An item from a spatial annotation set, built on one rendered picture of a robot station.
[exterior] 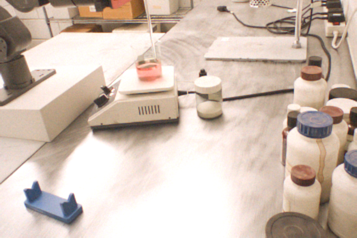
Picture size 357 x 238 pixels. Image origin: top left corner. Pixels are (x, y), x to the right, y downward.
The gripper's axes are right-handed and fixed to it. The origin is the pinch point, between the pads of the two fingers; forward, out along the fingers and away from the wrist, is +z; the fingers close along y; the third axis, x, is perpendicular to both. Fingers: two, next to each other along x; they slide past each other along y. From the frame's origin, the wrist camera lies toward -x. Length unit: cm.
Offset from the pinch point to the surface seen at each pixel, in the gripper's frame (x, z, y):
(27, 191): 25.0, -15.9, -31.4
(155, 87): 19.5, 0.4, -5.5
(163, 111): 24.9, 1.5, -6.1
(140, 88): 19.5, -2.6, -5.9
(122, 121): 26.6, -7.6, -7.6
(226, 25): 28, 12, 67
